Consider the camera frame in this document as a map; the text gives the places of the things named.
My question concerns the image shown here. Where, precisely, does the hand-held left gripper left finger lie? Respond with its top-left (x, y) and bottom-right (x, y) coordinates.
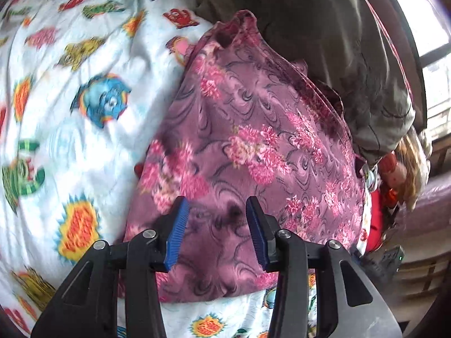
top-left (31, 196), bottom-right (191, 338)

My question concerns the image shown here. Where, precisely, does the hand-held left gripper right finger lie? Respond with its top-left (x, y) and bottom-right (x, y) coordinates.
top-left (246, 196), bottom-right (404, 338)

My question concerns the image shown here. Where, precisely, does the purple floral shirt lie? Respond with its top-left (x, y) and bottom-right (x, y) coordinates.
top-left (118, 10), bottom-right (369, 303)

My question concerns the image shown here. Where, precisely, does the plain red pillow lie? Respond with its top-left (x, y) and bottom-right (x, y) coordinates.
top-left (364, 188), bottom-right (388, 254)

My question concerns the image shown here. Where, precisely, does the stuffed doll in plastic bag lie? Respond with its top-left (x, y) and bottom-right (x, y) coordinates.
top-left (379, 127), bottom-right (432, 212)

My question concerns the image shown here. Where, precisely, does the cartoon printed bed sheet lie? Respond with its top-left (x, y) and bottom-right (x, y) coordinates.
top-left (0, 0), bottom-right (374, 338)

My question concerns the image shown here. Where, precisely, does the olive grey pillow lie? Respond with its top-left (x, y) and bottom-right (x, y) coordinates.
top-left (195, 0), bottom-right (416, 166)

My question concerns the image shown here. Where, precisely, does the window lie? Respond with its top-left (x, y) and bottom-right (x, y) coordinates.
top-left (388, 0), bottom-right (451, 141)

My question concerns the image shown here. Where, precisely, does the wooden bed frame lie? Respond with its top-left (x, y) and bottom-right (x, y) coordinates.
top-left (391, 174), bottom-right (451, 324)

